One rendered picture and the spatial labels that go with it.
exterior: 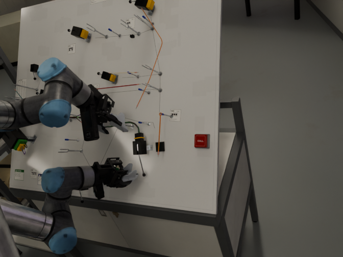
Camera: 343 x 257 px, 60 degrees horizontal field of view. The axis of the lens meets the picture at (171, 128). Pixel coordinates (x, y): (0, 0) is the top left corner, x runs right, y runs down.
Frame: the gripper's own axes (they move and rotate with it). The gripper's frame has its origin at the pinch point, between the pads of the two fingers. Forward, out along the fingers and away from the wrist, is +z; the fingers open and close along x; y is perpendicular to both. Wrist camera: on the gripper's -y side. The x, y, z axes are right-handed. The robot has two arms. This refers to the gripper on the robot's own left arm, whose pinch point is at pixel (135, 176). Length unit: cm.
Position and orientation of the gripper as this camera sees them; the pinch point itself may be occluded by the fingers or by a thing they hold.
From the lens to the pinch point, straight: 117.8
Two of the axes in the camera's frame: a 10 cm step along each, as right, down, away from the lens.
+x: -5.5, -6.1, 5.7
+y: 4.5, -7.9, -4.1
